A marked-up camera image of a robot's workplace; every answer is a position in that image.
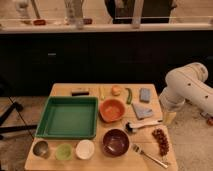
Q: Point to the green pepper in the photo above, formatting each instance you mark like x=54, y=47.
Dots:
x=129, y=97

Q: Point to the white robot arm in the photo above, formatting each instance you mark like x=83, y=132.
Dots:
x=186, y=83

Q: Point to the green plastic tray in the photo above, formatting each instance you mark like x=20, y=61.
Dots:
x=69, y=118

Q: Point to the orange round fruit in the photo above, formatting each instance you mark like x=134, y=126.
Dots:
x=116, y=90

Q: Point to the yellow-green stick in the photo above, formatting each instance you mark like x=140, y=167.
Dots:
x=101, y=93

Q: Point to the orange bowl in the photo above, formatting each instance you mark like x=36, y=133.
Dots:
x=111, y=110

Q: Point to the blue sponge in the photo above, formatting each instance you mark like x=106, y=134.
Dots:
x=145, y=95

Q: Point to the grey-blue folded cloth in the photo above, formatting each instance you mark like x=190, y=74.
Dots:
x=141, y=112

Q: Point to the wooden table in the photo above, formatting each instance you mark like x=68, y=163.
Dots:
x=131, y=161

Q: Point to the dark purple bowl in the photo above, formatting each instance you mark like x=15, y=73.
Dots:
x=115, y=142

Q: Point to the white small bowl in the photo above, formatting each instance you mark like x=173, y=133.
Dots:
x=85, y=149

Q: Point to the metal fork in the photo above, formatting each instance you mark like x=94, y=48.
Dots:
x=140, y=151

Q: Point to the bunch of red grapes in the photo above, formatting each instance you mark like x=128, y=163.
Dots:
x=162, y=141

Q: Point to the light green cup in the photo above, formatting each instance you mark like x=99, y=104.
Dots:
x=63, y=152

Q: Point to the black tripod stand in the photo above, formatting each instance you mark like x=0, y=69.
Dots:
x=11, y=120

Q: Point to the metal cup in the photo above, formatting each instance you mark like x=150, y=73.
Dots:
x=41, y=149

